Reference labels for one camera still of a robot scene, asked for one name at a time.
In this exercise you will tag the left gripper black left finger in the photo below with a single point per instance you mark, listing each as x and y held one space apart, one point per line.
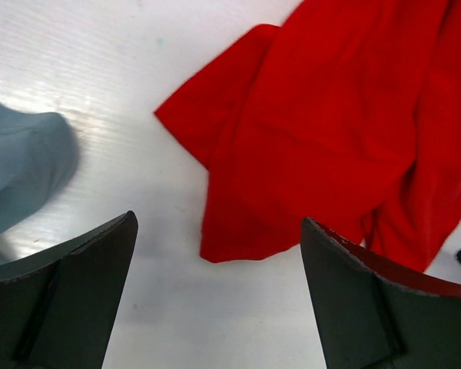
58 306

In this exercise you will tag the red t shirt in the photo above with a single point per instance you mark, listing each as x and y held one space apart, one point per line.
348 113

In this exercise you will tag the blue grey t shirt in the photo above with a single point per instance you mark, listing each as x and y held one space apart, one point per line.
39 154

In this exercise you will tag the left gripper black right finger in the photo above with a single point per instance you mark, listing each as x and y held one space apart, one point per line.
374 313

